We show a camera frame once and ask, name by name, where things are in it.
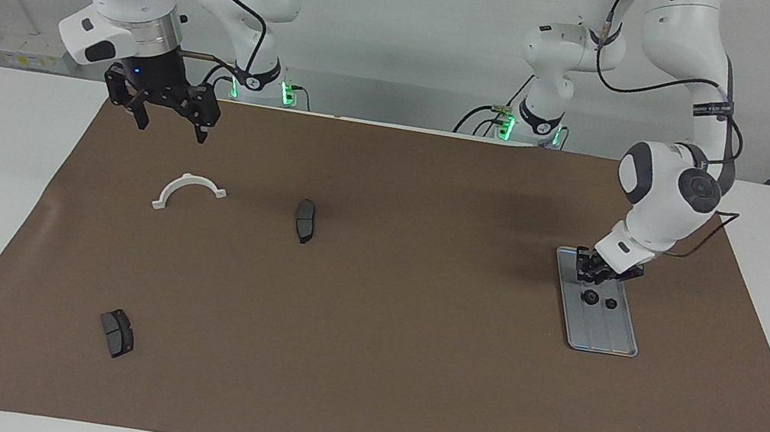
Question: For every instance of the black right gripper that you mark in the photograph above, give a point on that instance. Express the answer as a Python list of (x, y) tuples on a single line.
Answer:
[(156, 75)]

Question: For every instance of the long dark grey brake pad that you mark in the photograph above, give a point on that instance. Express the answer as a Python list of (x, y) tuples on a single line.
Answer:
[(305, 219)]

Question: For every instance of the brown table mat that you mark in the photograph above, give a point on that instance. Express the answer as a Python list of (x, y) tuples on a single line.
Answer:
[(361, 367)]

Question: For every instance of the short dark grey brake pad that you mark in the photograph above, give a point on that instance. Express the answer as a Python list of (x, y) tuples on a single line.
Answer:
[(117, 333)]

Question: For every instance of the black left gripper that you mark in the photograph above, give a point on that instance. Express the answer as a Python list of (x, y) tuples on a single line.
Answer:
[(616, 270)]

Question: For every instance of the small black bearing gear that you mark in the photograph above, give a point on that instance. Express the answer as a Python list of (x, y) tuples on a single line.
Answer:
[(611, 303)]

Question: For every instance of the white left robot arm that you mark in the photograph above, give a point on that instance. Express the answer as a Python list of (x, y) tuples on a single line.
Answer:
[(659, 190)]

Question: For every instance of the silver metal tray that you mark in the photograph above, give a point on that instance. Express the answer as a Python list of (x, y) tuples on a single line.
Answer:
[(602, 332)]

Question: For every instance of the white semicircular plastic bracket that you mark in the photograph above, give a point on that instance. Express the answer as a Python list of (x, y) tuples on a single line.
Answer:
[(192, 178)]

